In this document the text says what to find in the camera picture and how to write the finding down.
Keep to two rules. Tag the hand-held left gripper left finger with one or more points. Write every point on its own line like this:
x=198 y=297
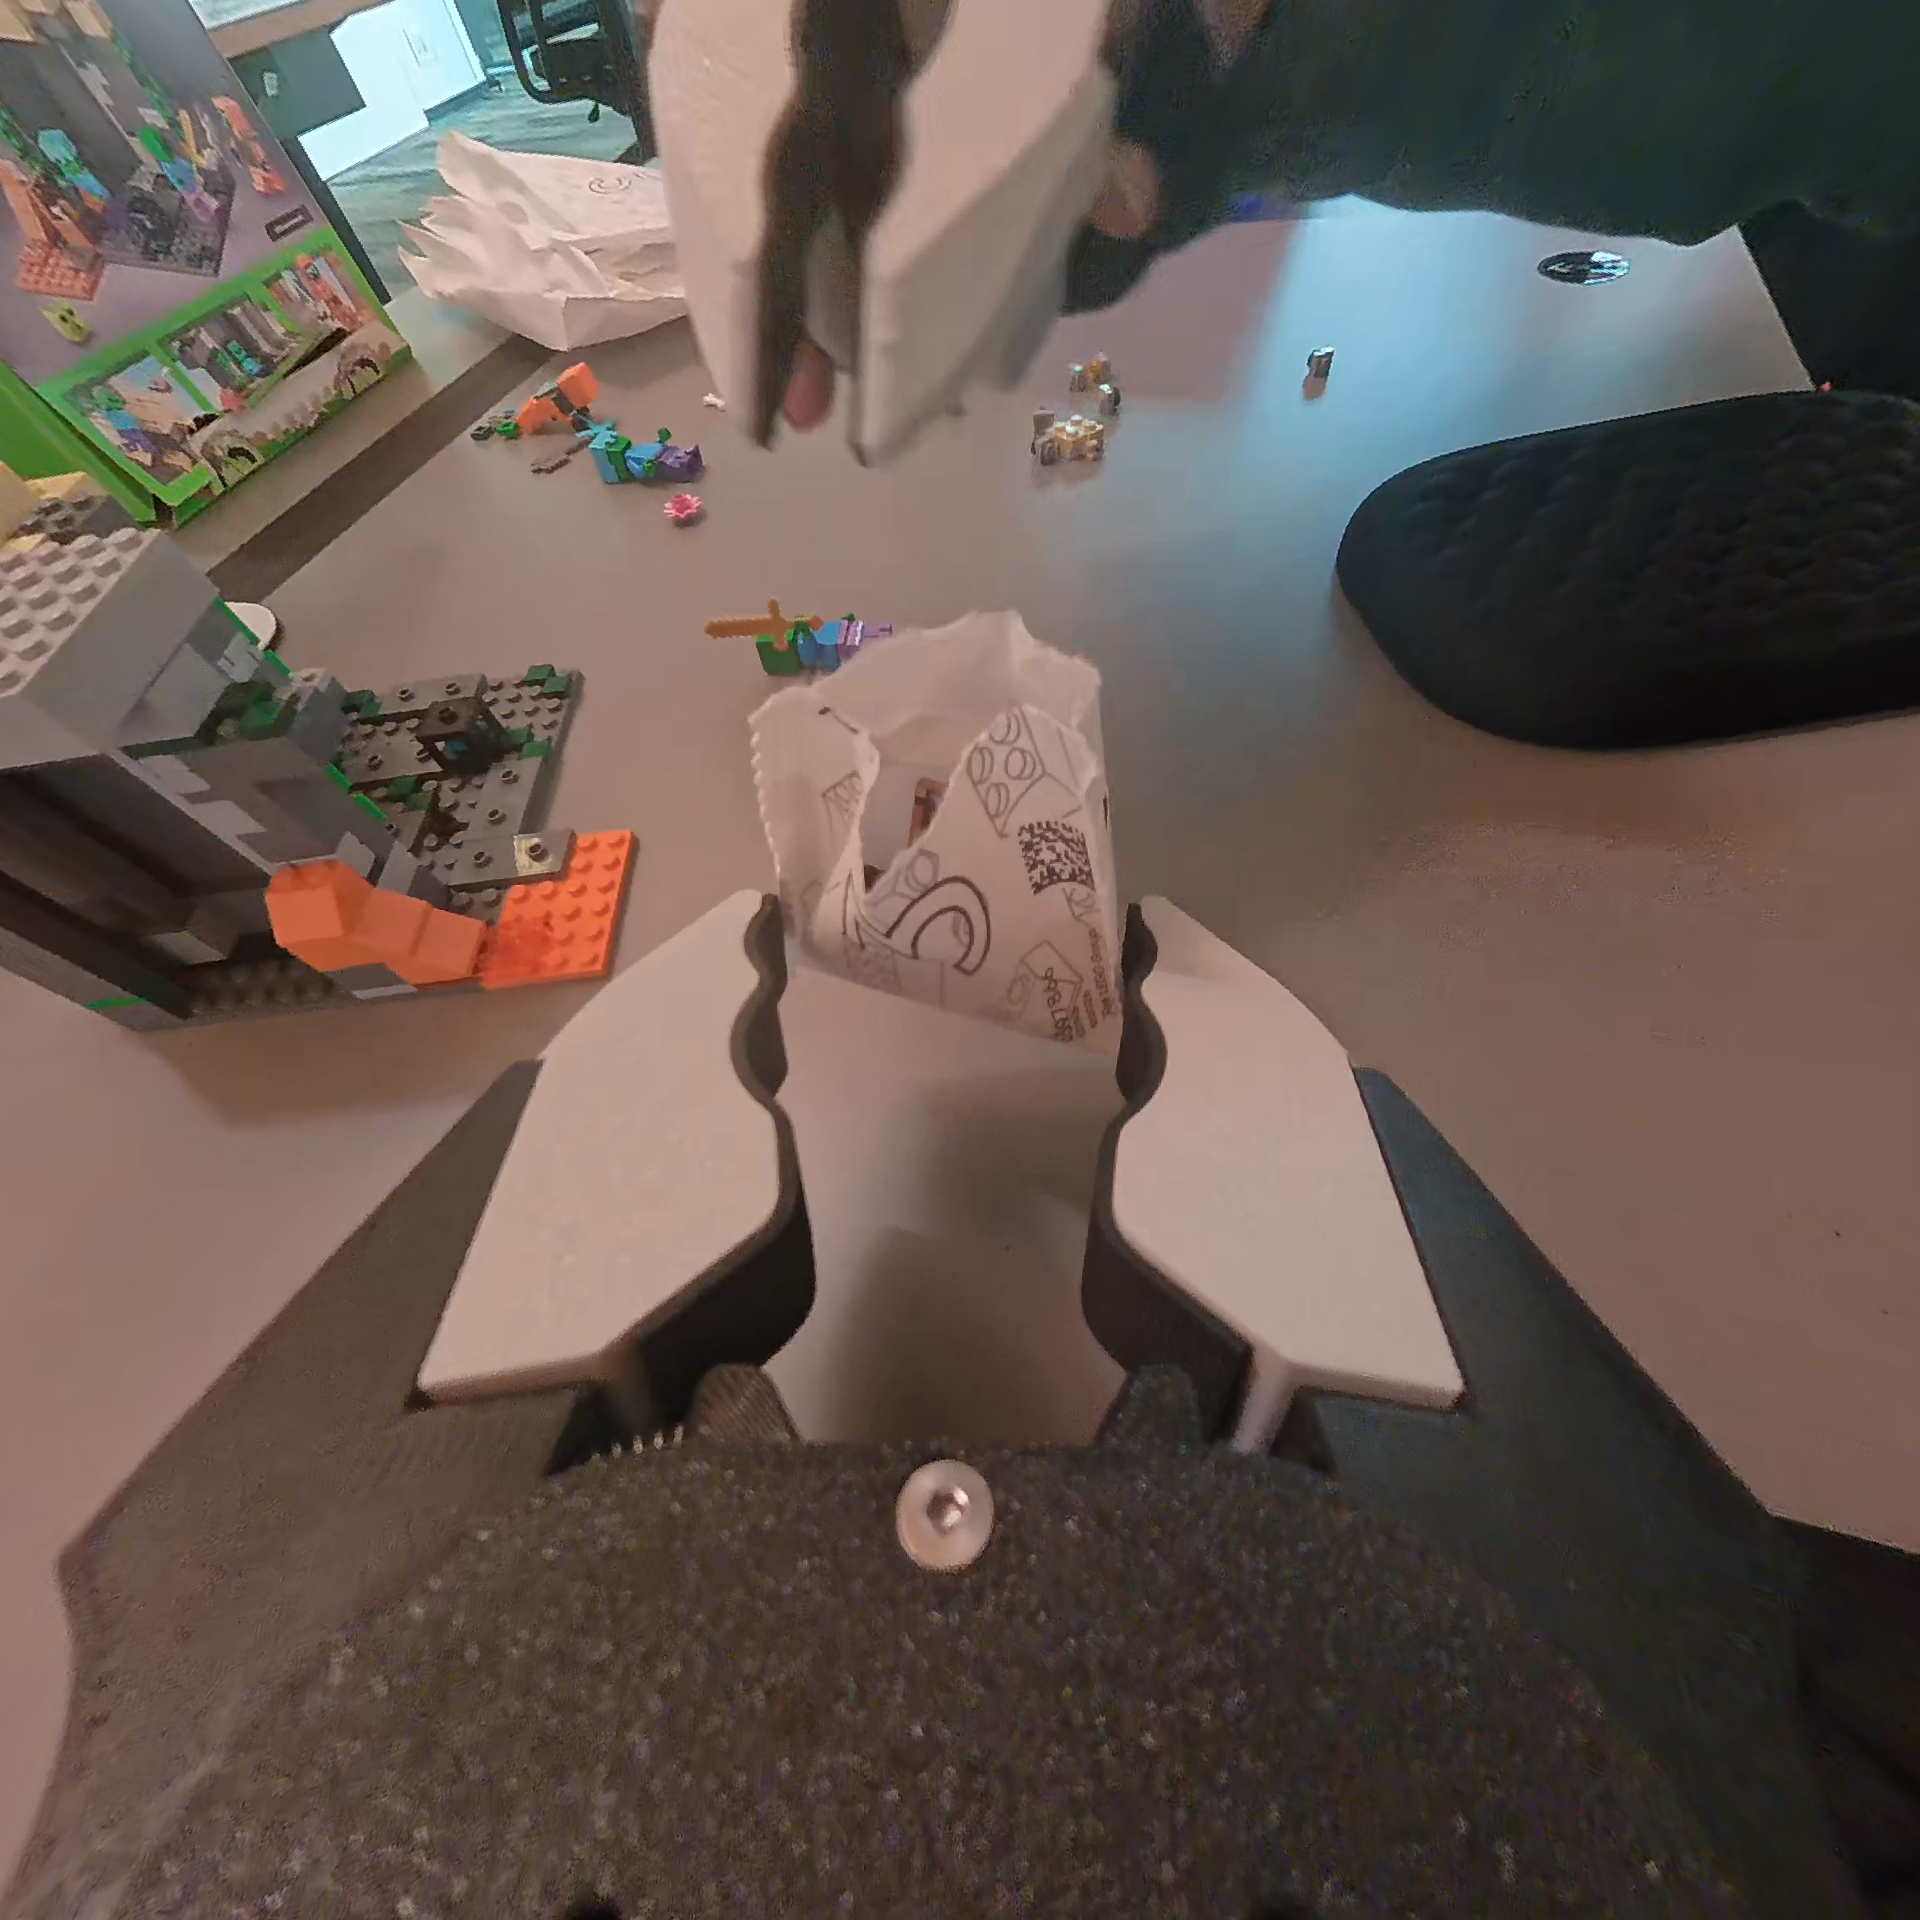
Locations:
x=616 y=1185

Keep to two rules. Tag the grey toy brick building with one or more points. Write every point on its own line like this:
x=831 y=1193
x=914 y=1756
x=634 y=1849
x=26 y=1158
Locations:
x=225 y=841

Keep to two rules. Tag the wooden table black legs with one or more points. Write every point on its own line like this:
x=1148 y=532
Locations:
x=300 y=53

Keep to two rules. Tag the grey desk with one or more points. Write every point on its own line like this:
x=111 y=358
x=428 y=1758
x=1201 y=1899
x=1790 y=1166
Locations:
x=1500 y=974

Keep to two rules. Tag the grey toy shovel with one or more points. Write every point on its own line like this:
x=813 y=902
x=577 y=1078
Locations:
x=556 y=459

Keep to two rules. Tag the zombie toy figure teal helmet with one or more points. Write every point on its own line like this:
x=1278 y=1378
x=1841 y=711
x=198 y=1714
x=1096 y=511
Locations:
x=646 y=455

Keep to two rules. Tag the zombie toy figure gold sword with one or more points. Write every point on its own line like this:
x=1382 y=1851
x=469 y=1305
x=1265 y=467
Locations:
x=802 y=643

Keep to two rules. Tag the tan toy block assembly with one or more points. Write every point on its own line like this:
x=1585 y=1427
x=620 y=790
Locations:
x=1068 y=441

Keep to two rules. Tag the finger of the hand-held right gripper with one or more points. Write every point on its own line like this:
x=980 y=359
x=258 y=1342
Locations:
x=714 y=149
x=990 y=195

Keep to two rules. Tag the green toy box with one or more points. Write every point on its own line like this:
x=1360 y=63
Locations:
x=150 y=270

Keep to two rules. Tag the orange block toy creature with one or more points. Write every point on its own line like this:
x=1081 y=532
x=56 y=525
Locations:
x=559 y=395

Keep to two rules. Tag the black rounded object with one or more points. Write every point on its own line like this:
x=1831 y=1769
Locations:
x=1845 y=300

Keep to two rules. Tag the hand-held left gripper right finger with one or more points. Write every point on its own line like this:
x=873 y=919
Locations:
x=1276 y=1201

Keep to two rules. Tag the black office chair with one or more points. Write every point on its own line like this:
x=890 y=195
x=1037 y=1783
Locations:
x=580 y=44

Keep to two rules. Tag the person's right forearm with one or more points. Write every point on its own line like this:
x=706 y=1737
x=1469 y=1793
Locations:
x=1500 y=106

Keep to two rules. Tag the pile of white paper bags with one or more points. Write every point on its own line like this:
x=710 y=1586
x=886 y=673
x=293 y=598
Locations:
x=541 y=255

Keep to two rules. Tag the small light brown toy piece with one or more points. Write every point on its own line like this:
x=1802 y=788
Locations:
x=1096 y=383

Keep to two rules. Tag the small white printed bag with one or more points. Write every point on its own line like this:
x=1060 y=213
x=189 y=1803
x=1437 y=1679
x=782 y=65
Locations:
x=1037 y=932

